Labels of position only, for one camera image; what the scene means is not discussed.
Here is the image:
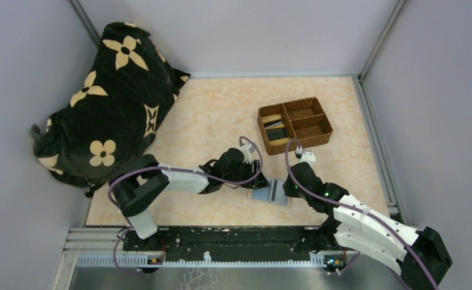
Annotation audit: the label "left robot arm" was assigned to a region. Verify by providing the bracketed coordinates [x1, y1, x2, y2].
[109, 144, 270, 240]

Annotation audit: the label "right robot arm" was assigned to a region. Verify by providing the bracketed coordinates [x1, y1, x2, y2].
[284, 162, 453, 289]

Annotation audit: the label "cards in basket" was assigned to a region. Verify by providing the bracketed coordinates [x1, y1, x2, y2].
[262, 114, 290, 146]

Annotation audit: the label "brown woven divided basket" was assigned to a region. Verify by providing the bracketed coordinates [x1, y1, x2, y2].
[257, 97, 333, 155]

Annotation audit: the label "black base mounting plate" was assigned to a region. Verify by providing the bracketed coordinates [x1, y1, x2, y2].
[123, 226, 343, 262]

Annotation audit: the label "black floral blanket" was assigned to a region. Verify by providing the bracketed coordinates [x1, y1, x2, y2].
[30, 22, 190, 198]

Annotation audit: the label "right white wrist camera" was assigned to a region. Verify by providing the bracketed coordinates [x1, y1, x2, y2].
[295, 149, 316, 167]

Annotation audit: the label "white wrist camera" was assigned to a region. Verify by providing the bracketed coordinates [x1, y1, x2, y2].
[239, 143, 255, 164]
[295, 149, 316, 167]

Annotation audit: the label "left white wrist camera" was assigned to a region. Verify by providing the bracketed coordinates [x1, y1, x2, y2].
[239, 143, 255, 164]

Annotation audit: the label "aluminium frame rail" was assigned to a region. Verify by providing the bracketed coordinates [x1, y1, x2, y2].
[352, 1, 413, 225]

